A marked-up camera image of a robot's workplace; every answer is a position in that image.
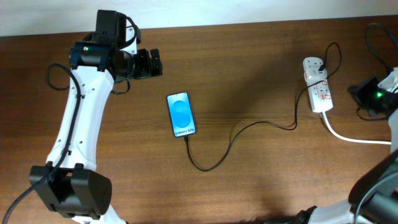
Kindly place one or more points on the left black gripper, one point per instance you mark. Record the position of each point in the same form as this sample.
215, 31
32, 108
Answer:
147, 69

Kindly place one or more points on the blue screen smartphone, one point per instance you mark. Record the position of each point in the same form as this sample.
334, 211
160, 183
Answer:
181, 114

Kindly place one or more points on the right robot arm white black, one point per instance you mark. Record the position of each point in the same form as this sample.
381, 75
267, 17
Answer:
373, 198

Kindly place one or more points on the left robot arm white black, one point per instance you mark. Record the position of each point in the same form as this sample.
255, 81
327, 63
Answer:
68, 182

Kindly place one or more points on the white usb charger plug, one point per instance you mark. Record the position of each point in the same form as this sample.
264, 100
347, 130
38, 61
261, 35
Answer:
313, 75

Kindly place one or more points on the white power strip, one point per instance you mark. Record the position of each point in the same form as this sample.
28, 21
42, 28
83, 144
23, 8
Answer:
319, 92

